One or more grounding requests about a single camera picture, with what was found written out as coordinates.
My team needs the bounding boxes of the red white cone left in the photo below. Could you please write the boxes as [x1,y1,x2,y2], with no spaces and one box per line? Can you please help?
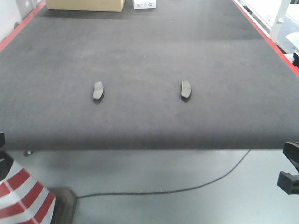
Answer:
[0,151,78,224]

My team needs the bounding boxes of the white small box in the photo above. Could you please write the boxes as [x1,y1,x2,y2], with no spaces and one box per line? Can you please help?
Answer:
[132,0,157,9]

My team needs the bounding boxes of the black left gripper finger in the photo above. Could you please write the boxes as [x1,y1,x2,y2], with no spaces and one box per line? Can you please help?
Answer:
[0,151,13,181]
[0,132,5,147]

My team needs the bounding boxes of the black floor cable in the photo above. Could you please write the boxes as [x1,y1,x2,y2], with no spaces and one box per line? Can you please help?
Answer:
[77,149,251,199]

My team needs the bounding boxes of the brake pad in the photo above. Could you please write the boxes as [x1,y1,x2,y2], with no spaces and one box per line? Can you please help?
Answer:
[93,81,105,103]
[180,80,192,101]

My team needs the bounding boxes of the dark grey conveyor belt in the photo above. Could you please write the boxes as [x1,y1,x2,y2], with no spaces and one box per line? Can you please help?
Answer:
[0,0,299,151]

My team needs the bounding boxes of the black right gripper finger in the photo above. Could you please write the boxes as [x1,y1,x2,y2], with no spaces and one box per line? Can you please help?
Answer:
[283,141,299,172]
[277,171,299,194]

